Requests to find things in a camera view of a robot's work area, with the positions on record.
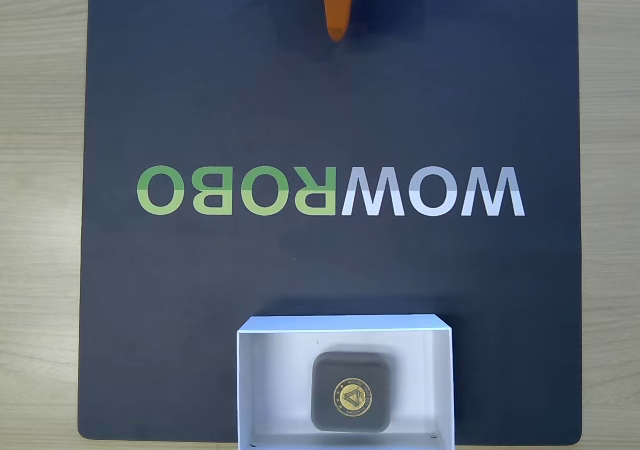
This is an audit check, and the grey velvet case gold emblem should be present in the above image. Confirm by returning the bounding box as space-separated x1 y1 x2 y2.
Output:
310 350 393 434

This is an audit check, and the dark blue WOWROBO mat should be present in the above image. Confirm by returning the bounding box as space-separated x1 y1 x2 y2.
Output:
77 0 584 444

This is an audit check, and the white cardboard box bin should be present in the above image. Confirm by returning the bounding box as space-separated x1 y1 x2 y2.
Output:
235 313 457 450

